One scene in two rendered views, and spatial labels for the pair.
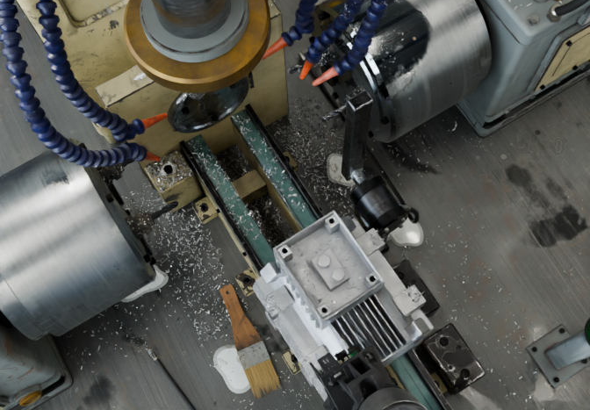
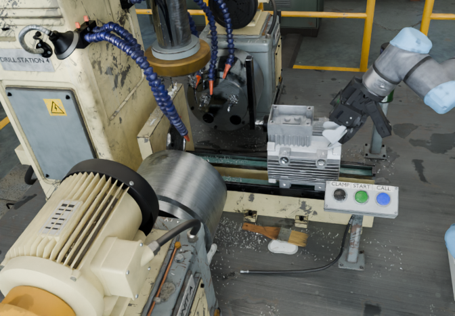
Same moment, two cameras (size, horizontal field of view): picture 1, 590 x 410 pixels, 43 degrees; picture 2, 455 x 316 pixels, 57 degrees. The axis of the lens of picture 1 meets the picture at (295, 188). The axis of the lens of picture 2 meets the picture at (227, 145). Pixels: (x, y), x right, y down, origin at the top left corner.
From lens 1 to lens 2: 0.90 m
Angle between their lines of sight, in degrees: 40
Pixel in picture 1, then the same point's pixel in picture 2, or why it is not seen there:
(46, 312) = (204, 213)
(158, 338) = (238, 265)
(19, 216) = (158, 176)
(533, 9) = (261, 39)
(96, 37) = (116, 128)
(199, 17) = (187, 29)
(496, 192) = not seen: hidden behind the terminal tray
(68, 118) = not seen: hidden behind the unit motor
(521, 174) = not seen: hidden behind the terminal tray
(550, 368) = (378, 155)
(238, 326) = (265, 231)
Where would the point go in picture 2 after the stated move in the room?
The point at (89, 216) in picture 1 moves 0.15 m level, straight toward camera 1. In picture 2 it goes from (188, 159) to (248, 155)
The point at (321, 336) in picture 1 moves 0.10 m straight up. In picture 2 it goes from (313, 147) to (314, 117)
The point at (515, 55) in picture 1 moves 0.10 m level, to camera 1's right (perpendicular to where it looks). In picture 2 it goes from (267, 61) to (282, 51)
